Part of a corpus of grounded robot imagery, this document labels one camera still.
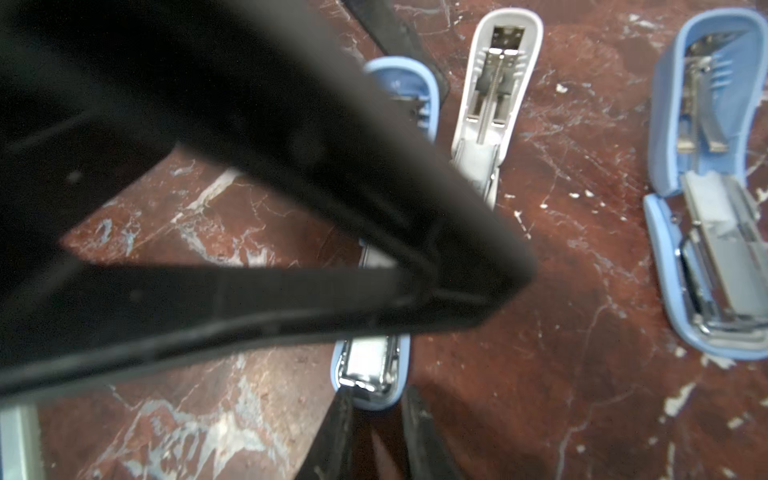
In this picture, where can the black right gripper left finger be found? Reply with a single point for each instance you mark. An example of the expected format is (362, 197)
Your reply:
(330, 454)

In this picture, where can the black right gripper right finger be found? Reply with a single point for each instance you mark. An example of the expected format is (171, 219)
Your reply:
(428, 456)

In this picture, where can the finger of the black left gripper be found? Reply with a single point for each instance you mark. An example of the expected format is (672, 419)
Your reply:
(263, 86)
(70, 325)

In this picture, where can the blue stapler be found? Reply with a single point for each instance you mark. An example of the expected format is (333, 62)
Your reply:
(710, 255)
(504, 51)
(375, 368)

